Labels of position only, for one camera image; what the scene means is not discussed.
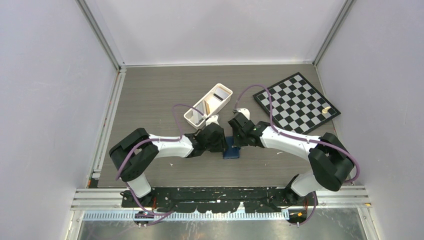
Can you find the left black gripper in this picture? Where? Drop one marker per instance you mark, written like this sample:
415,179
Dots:
221,145

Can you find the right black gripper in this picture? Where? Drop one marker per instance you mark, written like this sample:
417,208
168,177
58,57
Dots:
238,143

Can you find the blue card holder wallet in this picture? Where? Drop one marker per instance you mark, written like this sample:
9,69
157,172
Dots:
232,152

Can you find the white plastic tray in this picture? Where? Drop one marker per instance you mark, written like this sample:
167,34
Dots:
213,105

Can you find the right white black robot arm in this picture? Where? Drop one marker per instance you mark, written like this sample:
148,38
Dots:
330,165

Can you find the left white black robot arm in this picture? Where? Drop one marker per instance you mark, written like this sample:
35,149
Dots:
133,154

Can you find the grey cards in tray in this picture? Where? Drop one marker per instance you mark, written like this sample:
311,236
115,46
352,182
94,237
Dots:
201,111

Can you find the silver card at tray end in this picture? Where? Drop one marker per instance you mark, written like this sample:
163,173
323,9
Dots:
221,94

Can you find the black white chessboard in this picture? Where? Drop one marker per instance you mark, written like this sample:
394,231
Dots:
296,105

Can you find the beige chess piece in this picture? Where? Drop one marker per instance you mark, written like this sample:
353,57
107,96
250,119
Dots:
325,110

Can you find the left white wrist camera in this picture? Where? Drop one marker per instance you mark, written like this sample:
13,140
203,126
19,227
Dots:
207,120

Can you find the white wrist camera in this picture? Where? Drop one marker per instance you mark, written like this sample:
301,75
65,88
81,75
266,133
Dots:
243,111
207,120

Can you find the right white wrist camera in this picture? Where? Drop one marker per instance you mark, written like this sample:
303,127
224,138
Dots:
243,111

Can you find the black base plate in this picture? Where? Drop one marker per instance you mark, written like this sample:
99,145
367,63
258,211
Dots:
217,200

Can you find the aluminium frame rail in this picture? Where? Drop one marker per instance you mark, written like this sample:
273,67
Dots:
97,199

